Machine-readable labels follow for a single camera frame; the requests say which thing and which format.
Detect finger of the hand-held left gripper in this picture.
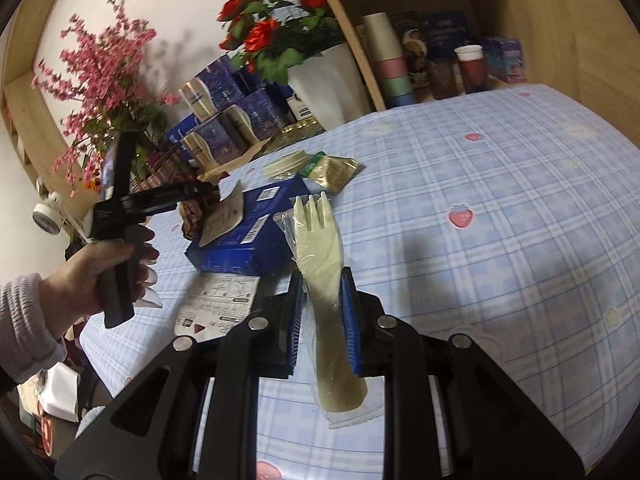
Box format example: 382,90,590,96
137,181,215,209
131,199,180,220

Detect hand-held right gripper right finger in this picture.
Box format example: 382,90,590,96
340,267,586,480

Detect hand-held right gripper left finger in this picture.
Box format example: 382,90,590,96
55,272,307,480

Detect brown snack wrapper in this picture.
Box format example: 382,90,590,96
179,170,226,241

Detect cream plastic spork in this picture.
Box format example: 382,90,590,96
272,192,386,428

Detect person's left forearm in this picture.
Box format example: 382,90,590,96
0,272,68,386

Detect person's left hand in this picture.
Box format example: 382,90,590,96
40,226,161,333

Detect plaid flower planter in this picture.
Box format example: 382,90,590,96
145,150,201,191

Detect small card with sticks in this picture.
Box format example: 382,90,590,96
198,180,246,248

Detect blue white flat box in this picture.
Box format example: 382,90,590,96
165,115,198,146

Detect white printed paper lid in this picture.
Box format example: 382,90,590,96
174,272,262,343

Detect flat blue carton box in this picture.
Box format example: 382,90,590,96
185,175,311,277

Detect white standing fan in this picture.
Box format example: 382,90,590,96
32,192,68,236

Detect pink artificial blossom branches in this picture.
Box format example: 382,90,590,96
31,0,181,198

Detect cream round lid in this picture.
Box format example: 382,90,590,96
263,150,308,181

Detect gold tray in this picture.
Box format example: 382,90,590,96
260,120,326,153

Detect blue box round emblem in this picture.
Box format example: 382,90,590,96
287,90,313,121

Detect green gold sachet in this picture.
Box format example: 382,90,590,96
302,152,361,193

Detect blue plaid tablecloth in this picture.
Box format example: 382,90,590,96
80,82,640,480

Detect white flower pot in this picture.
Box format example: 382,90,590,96
287,42,373,131

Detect red artificial rose plant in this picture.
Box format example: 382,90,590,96
216,0,346,86

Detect pile of clothes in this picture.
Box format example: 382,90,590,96
20,360,101,456

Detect stack of pastel cups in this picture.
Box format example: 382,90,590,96
361,12,416,108

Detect wooden shelf unit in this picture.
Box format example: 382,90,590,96
0,0,640,201

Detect dark red plastic cup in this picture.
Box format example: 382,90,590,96
427,58,458,101

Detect red cup white rim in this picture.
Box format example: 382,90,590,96
454,45,488,93

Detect light blue small box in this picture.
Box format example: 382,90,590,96
482,36,526,84

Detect blue cartoon box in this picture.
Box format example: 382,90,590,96
395,10,476,86

